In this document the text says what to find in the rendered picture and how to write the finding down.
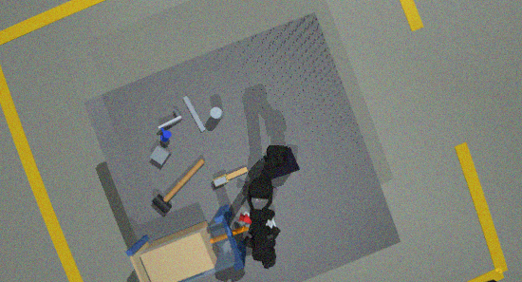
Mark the wooden-handled mallet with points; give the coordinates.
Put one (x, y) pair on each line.
(162, 202)

